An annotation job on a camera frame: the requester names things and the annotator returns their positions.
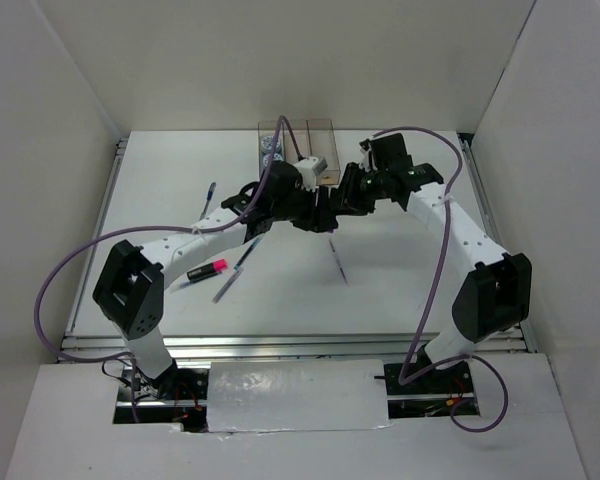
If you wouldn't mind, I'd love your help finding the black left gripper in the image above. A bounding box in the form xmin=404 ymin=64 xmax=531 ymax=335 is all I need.
xmin=271 ymin=180 xmax=338 ymax=233

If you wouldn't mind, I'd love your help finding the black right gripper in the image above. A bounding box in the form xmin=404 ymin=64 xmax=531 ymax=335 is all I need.
xmin=329 ymin=161 xmax=389 ymax=216

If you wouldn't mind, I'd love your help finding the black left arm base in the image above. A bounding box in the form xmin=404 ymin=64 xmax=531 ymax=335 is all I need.
xmin=113 ymin=367 xmax=210 ymax=433

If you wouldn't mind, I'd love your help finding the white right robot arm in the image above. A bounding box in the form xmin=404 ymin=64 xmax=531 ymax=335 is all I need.
xmin=329 ymin=126 xmax=532 ymax=392

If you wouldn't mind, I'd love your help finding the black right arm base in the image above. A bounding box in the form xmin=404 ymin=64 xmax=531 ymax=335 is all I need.
xmin=374 ymin=362 xmax=479 ymax=419

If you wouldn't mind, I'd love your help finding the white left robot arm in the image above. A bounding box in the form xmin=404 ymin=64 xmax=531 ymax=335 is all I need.
xmin=93 ymin=159 xmax=342 ymax=399

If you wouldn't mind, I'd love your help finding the thin black white pen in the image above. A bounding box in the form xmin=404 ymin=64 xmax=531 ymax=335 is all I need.
xmin=328 ymin=238 xmax=349 ymax=285

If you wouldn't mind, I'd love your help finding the right clear storage bin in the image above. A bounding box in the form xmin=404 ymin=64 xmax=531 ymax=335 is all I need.
xmin=307 ymin=119 xmax=341 ymax=186

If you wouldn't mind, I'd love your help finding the clear storage bin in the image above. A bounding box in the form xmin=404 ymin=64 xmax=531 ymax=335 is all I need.
xmin=258 ymin=120 xmax=286 ymax=174
xmin=281 ymin=119 xmax=311 ymax=164
xmin=307 ymin=119 xmax=341 ymax=186

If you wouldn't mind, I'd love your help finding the dark blue gel pen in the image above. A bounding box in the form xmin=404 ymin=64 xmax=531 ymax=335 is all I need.
xmin=234 ymin=236 xmax=262 ymax=271

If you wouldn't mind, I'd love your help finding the middle clear storage bin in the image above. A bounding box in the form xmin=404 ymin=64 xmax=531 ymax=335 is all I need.
xmin=281 ymin=119 xmax=311 ymax=164

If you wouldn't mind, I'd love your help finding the left clear storage bin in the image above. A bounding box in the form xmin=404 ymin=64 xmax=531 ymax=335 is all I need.
xmin=258 ymin=120 xmax=286 ymax=174

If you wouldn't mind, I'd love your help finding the blue ballpoint pen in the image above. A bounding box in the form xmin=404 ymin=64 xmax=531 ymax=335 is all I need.
xmin=201 ymin=182 xmax=216 ymax=218

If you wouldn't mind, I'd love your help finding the pink capped black highlighter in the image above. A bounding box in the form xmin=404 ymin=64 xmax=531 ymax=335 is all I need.
xmin=186 ymin=259 xmax=228 ymax=283

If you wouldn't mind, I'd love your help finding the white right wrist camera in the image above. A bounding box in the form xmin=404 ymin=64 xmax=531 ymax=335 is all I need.
xmin=359 ymin=139 xmax=372 ymax=171

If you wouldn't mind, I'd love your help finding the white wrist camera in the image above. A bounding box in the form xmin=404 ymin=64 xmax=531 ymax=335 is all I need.
xmin=295 ymin=156 xmax=327 ymax=191
xmin=359 ymin=139 xmax=372 ymax=171

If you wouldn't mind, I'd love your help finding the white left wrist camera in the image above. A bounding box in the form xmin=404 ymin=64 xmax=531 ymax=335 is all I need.
xmin=295 ymin=156 xmax=327 ymax=191

